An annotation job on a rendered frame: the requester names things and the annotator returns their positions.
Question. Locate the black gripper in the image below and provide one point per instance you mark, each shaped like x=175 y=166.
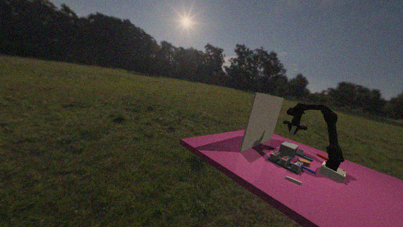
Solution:
x=295 y=122

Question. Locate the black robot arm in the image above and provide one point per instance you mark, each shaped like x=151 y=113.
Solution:
x=333 y=150

